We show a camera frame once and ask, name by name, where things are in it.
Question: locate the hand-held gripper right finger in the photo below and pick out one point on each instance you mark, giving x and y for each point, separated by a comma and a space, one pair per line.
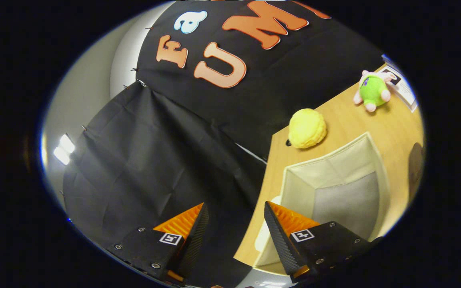
282, 240

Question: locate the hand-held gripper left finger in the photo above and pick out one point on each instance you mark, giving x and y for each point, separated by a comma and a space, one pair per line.
194, 240

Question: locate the beige fabric storage box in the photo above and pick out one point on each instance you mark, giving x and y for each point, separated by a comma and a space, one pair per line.
334, 168

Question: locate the brown fluffy shoe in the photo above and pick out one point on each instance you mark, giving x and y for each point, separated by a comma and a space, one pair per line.
415, 168

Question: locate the black backdrop cloth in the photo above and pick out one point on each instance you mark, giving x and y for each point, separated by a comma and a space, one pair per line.
142, 160

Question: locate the yellow plush ball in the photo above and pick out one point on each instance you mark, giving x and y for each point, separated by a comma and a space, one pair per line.
307, 128

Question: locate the ceiling light panel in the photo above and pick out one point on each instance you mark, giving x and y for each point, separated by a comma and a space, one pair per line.
64, 148

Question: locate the green plush toy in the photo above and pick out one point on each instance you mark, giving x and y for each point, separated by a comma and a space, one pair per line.
371, 90

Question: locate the white book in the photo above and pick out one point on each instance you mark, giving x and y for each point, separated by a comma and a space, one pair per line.
404, 86

